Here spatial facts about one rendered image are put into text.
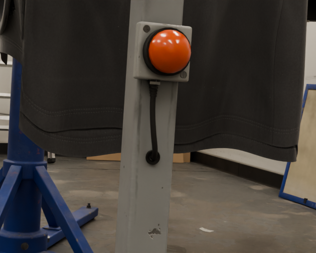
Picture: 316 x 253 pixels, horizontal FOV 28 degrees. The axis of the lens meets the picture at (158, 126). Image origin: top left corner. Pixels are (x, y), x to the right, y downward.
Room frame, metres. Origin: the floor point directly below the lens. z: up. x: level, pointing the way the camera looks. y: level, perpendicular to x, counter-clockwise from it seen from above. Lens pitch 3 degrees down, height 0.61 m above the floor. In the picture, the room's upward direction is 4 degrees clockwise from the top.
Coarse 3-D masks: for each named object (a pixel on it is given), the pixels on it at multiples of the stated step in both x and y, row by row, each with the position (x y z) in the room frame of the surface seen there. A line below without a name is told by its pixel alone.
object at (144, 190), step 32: (160, 0) 0.57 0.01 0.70; (128, 64) 0.59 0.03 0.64; (128, 96) 0.58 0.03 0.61; (160, 96) 0.57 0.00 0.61; (128, 128) 0.58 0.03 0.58; (160, 128) 0.57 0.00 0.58; (128, 160) 0.57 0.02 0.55; (160, 160) 0.57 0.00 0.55; (128, 192) 0.57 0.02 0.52; (160, 192) 0.57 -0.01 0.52; (128, 224) 0.56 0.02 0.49; (160, 224) 0.57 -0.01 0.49
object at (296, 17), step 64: (64, 0) 0.83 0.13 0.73; (128, 0) 0.85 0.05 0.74; (192, 0) 0.90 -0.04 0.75; (256, 0) 0.94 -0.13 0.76; (64, 64) 0.84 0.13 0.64; (192, 64) 0.90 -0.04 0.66; (256, 64) 0.94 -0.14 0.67; (64, 128) 0.84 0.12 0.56; (192, 128) 0.91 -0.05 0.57; (256, 128) 0.94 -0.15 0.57
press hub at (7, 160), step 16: (16, 64) 2.10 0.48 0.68; (16, 80) 2.10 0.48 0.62; (16, 96) 2.10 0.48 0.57; (16, 112) 2.10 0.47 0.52; (16, 128) 2.09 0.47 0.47; (16, 144) 2.09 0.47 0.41; (32, 144) 2.10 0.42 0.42; (16, 160) 2.09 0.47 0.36; (32, 160) 2.10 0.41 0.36; (32, 176) 2.09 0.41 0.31; (16, 192) 2.09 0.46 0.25; (32, 192) 2.10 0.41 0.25; (16, 208) 2.09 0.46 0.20; (32, 208) 2.11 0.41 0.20; (16, 224) 2.09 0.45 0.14; (32, 224) 2.11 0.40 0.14; (0, 240) 2.08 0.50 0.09; (16, 240) 2.06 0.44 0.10; (32, 240) 2.08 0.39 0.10; (48, 240) 2.17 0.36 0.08
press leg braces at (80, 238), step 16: (0, 176) 2.21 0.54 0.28; (16, 176) 2.04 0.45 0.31; (48, 176) 2.09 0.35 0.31; (0, 192) 1.99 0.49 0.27; (48, 192) 2.04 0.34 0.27; (0, 208) 1.94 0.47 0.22; (48, 208) 2.38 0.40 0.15; (64, 208) 2.02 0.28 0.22; (0, 224) 1.93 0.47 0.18; (48, 224) 2.51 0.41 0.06; (64, 224) 1.99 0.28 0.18; (80, 240) 1.95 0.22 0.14
